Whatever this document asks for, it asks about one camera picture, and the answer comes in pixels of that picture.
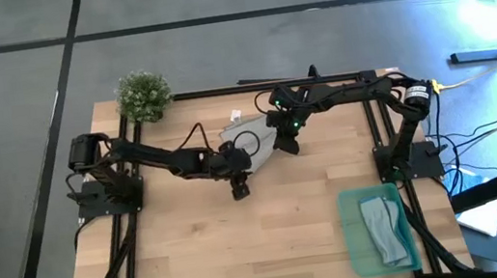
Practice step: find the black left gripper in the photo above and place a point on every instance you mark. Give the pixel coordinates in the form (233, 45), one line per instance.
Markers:
(235, 158)

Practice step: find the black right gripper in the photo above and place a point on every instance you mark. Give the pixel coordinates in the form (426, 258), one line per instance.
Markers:
(286, 121)

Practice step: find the grey waffle microfiber towel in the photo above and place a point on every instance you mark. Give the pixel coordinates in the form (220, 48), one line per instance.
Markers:
(260, 137)

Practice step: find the light blue microfiber towel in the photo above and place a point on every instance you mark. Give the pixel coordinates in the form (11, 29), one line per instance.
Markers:
(383, 232)

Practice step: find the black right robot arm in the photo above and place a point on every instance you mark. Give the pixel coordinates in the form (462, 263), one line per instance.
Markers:
(344, 91)

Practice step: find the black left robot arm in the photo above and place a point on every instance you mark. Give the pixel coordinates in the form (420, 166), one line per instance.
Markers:
(159, 159)

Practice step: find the green translucent plastic basket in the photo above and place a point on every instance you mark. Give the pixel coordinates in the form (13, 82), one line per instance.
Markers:
(355, 241)

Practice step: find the small green potted plant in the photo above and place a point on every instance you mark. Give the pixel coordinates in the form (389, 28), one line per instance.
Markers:
(142, 95)

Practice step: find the yellow power plug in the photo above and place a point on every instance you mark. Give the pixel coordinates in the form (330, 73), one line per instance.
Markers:
(436, 86)

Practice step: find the white board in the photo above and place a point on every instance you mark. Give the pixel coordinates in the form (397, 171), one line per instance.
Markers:
(481, 218)

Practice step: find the black desk beam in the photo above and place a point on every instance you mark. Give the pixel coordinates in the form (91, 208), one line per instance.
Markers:
(494, 187)

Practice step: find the black aluminium table frame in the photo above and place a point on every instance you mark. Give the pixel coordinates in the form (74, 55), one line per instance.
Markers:
(222, 92)

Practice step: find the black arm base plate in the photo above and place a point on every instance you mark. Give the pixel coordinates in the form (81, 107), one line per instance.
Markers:
(426, 158)
(92, 208)

